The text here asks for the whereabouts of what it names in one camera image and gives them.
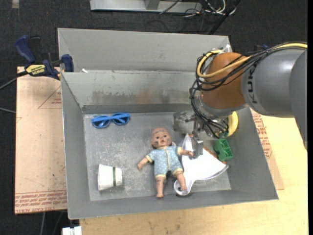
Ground white plastic cutting board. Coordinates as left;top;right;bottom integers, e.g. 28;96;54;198
174;133;230;196

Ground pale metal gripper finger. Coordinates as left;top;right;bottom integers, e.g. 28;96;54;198
196;139;204;158
191;137;198;160

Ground baby doll in blue suit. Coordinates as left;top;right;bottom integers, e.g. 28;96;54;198
137;127;194;198

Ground white cup with green stripe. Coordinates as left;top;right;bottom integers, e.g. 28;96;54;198
97;164;123;191

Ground yellow banana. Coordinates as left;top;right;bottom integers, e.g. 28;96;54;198
225;111;239;138

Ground blue sunglasses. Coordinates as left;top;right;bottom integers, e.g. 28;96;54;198
91;112;131;129

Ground grey metal bin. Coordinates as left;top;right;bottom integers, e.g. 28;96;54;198
57;27;279;220

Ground brown cardboard board red print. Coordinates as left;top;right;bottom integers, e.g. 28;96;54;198
14;66;285;215

